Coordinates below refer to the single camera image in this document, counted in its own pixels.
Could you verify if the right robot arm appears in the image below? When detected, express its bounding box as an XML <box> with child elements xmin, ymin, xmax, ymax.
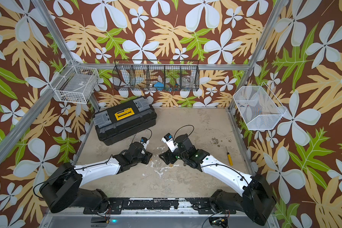
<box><xmin>159</xmin><ymin>134</ymin><xmax>277</xmax><ymax>226</ymax></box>

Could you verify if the black plastic toolbox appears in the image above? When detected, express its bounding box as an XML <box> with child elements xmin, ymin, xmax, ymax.
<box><xmin>93</xmin><ymin>97</ymin><xmax>157</xmax><ymax>146</ymax></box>

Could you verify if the blue object in basket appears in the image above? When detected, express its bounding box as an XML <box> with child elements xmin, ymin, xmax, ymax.
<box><xmin>154</xmin><ymin>82</ymin><xmax>164</xmax><ymax>91</ymax></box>

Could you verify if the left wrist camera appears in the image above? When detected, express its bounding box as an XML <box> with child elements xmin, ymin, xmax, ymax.
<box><xmin>140</xmin><ymin>137</ymin><xmax>149</xmax><ymax>151</ymax></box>

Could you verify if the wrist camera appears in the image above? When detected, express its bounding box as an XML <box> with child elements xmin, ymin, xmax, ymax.
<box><xmin>161</xmin><ymin>133</ymin><xmax>178</xmax><ymax>153</ymax></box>
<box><xmin>140</xmin><ymin>137</ymin><xmax>149</xmax><ymax>151</ymax></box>

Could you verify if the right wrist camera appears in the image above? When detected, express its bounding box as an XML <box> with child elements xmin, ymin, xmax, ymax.
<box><xmin>161</xmin><ymin>133</ymin><xmax>178</xmax><ymax>153</ymax></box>

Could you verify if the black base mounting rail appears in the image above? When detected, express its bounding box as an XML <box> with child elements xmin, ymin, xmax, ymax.
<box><xmin>84</xmin><ymin>197</ymin><xmax>241</xmax><ymax>215</ymax></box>

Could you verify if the yellow handled screwdriver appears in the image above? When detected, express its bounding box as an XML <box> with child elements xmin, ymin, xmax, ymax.
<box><xmin>226</xmin><ymin>147</ymin><xmax>233</xmax><ymax>166</ymax></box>

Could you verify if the black wire shelf basket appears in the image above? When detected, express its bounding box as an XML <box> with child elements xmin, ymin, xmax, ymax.
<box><xmin>112</xmin><ymin>60</ymin><xmax>200</xmax><ymax>92</ymax></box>

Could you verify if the white wire basket left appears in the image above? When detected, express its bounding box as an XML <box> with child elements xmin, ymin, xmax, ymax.
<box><xmin>51</xmin><ymin>60</ymin><xmax>99</xmax><ymax>104</ymax></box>

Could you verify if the white wire basket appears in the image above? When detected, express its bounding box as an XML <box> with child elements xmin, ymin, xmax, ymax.
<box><xmin>233</xmin><ymin>83</ymin><xmax>287</xmax><ymax>131</ymax></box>
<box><xmin>51</xmin><ymin>60</ymin><xmax>99</xmax><ymax>104</ymax></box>

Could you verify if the white wire basket right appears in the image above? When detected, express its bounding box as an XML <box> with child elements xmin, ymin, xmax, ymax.
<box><xmin>233</xmin><ymin>83</ymin><xmax>287</xmax><ymax>131</ymax></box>

